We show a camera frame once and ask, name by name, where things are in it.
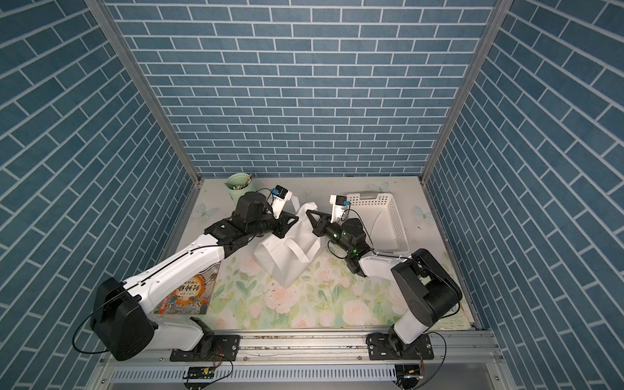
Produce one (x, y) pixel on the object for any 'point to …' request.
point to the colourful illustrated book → (192, 296)
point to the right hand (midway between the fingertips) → (309, 214)
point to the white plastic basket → (381, 219)
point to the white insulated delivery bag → (284, 257)
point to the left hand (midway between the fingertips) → (302, 219)
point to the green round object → (238, 184)
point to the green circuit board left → (201, 372)
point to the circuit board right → (408, 374)
